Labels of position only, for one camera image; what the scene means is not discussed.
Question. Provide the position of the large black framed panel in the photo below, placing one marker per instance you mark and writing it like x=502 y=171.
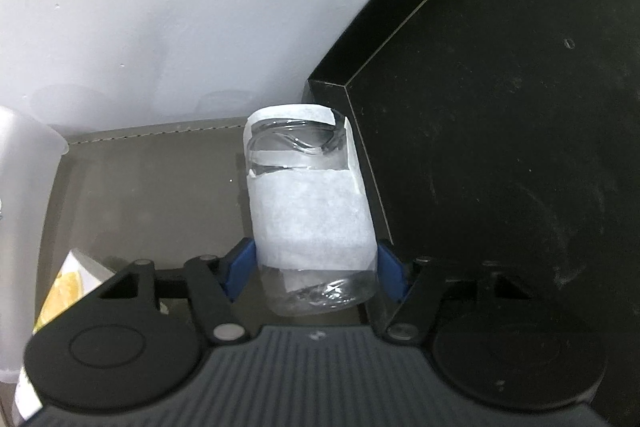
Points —
x=501 y=130

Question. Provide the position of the white and yellow paper packet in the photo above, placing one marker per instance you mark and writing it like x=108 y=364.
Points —
x=78 y=276

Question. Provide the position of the translucent white plastic container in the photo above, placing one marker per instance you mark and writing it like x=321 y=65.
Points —
x=30 y=155

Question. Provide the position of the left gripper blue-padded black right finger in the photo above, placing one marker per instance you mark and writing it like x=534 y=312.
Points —
x=416 y=288

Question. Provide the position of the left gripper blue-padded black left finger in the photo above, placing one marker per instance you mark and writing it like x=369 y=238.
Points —
x=209 y=284

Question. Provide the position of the clear glass jar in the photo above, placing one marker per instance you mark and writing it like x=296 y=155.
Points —
x=311 y=219

